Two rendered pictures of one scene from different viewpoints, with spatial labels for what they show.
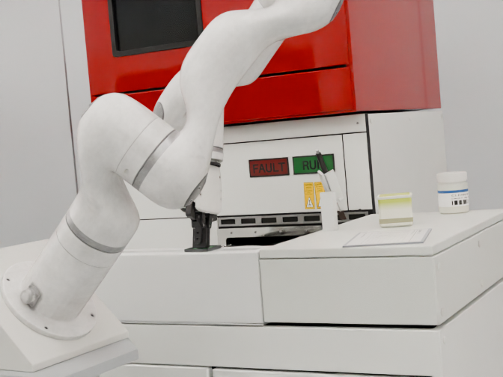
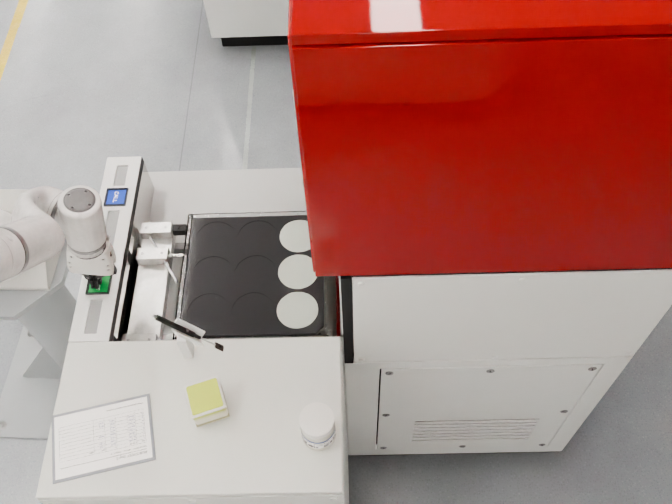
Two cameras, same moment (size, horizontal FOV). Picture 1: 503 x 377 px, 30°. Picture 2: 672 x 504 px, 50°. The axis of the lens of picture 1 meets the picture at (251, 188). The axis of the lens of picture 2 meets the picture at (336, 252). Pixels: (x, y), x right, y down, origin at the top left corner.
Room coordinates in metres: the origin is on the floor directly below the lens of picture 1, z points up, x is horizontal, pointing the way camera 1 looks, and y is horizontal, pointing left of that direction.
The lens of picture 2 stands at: (2.01, -0.94, 2.43)
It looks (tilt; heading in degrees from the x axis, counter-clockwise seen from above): 57 degrees down; 64
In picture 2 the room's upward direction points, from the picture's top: 3 degrees counter-clockwise
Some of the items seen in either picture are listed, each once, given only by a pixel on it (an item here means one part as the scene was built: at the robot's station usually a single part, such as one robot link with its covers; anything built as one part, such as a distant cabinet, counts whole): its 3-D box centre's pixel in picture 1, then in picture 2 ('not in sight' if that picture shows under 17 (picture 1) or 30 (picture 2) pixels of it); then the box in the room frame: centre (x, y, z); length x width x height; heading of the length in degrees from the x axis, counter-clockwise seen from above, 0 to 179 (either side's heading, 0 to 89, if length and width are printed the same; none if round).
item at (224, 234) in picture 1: (291, 244); (339, 266); (2.43, -0.09, 0.89); 0.44 x 0.02 x 0.10; 62
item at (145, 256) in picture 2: not in sight; (153, 256); (2.03, 0.17, 0.89); 0.08 x 0.03 x 0.03; 152
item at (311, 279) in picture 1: (399, 259); (202, 424); (1.97, -0.30, 0.89); 0.62 x 0.35 x 0.14; 152
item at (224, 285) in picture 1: (154, 283); (115, 256); (1.95, 0.22, 0.89); 0.55 x 0.09 x 0.14; 62
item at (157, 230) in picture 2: not in sight; (157, 230); (2.07, 0.24, 0.89); 0.08 x 0.03 x 0.03; 152
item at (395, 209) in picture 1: (395, 209); (207, 402); (2.00, -0.31, 1.00); 0.07 x 0.07 x 0.07; 80
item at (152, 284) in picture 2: not in sight; (152, 288); (1.99, 0.10, 0.87); 0.36 x 0.08 x 0.03; 62
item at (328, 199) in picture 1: (331, 199); (190, 339); (2.02, -0.17, 1.03); 0.06 x 0.04 x 0.13; 152
